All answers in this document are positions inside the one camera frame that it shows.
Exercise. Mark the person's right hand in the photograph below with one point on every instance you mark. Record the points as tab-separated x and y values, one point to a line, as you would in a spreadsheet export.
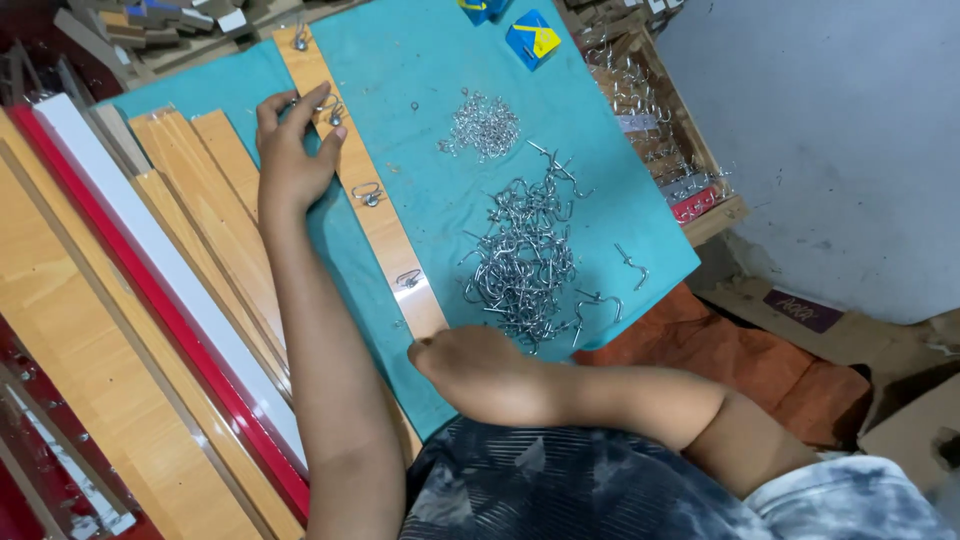
472	371

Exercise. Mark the person's left hand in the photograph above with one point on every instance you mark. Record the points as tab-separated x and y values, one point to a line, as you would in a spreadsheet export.
289	161

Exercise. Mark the person's right fingers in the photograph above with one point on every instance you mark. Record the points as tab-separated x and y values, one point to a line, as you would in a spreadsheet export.
421	351

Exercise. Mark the long wooden hook strip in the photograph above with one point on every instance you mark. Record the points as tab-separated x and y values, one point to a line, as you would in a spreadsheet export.
382	225

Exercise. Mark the mounted metal hook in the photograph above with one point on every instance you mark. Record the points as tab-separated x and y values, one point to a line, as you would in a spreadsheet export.
300	37
333	109
409	279
367	195

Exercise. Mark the pile of metal screw hooks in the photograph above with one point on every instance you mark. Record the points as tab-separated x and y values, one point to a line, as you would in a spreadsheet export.
525	262

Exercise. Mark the person's tie-dye shirt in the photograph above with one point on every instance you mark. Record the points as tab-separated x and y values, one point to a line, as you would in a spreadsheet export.
600	495

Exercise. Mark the pile of small screw eyes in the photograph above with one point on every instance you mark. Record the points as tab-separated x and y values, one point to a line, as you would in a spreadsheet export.
481	126

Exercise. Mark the stack of wooden strips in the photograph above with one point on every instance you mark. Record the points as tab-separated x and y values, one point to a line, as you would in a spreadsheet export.
202	217

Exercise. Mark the red board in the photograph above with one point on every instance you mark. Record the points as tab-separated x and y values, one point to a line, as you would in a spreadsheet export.
150	315

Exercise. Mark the teal cloth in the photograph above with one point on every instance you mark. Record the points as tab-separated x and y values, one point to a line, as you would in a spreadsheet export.
450	75

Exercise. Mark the white board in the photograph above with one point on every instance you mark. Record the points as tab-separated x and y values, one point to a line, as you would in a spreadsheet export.
150	247

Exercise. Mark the wooden crate of hook racks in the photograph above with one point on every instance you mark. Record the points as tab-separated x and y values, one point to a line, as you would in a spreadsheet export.
660	127

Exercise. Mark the orange cloth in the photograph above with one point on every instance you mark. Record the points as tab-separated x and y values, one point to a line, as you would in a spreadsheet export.
750	360

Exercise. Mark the blue and yellow box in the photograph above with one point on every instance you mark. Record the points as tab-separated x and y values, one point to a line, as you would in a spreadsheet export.
482	9
532	37

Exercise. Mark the large wooden board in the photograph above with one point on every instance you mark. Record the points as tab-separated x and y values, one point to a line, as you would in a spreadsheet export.
82	330

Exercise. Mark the red rack with clear strips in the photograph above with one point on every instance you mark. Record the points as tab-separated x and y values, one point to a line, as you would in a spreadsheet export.
45	457

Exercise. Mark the heap of wood offcuts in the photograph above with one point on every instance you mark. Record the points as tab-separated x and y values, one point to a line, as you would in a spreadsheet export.
150	22

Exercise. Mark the cardboard box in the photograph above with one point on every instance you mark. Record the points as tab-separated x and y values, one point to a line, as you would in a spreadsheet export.
911	431

